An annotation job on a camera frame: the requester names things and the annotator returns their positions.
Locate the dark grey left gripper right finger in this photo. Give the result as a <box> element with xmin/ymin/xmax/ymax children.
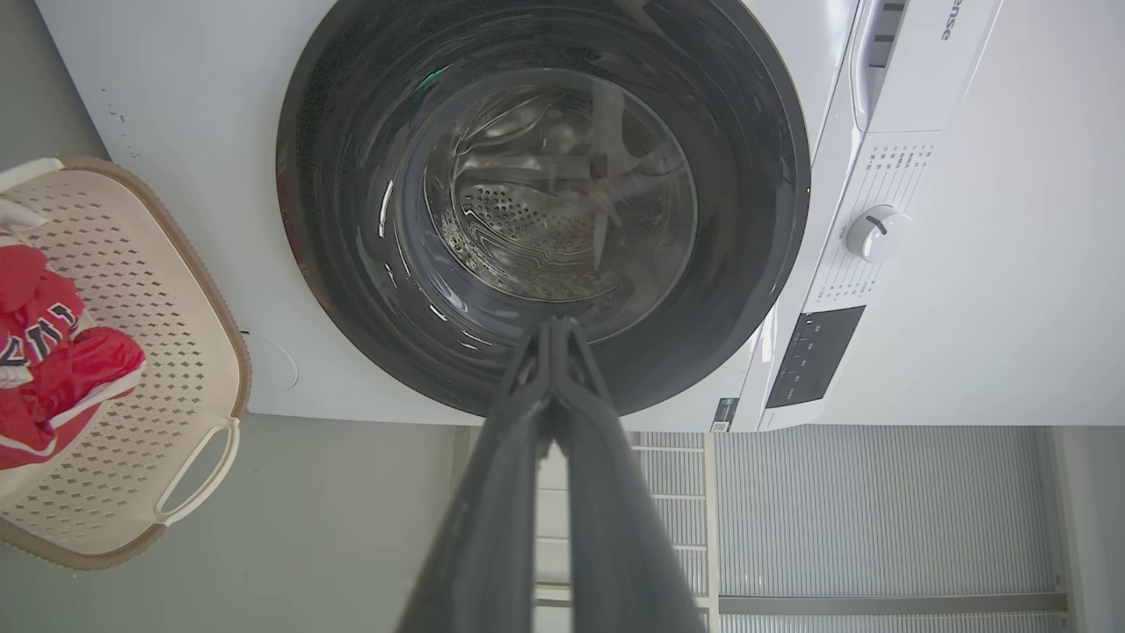
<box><xmin>552</xmin><ymin>316</ymin><xmax>709</xmax><ymax>633</ymax></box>

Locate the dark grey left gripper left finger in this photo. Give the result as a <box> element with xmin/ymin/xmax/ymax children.
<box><xmin>397</xmin><ymin>318</ymin><xmax>556</xmax><ymax>633</ymax></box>

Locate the white front-load washing machine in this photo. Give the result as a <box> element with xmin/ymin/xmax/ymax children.
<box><xmin>35</xmin><ymin>0</ymin><xmax>1125</xmax><ymax>433</ymax></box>

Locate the black washer control display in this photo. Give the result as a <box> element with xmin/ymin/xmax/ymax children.
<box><xmin>765</xmin><ymin>305</ymin><xmax>867</xmax><ymax>410</ymax></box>

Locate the white ribbed cabinet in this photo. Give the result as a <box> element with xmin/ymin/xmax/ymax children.
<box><xmin>533</xmin><ymin>426</ymin><xmax>1075</xmax><ymax>633</ymax></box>

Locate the beige perforated laundry basket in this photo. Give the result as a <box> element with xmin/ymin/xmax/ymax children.
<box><xmin>0</xmin><ymin>156</ymin><xmax>252</xmax><ymax>571</ymax></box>

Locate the white program dial knob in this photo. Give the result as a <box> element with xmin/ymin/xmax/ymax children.
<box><xmin>846</xmin><ymin>205</ymin><xmax>911</xmax><ymax>264</ymax></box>

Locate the red and white garment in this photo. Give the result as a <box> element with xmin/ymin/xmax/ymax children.
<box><xmin>0</xmin><ymin>244</ymin><xmax>147</xmax><ymax>471</ymax></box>

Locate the white detergent drawer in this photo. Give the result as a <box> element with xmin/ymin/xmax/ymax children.
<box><xmin>848</xmin><ymin>0</ymin><xmax>911</xmax><ymax>133</ymax></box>

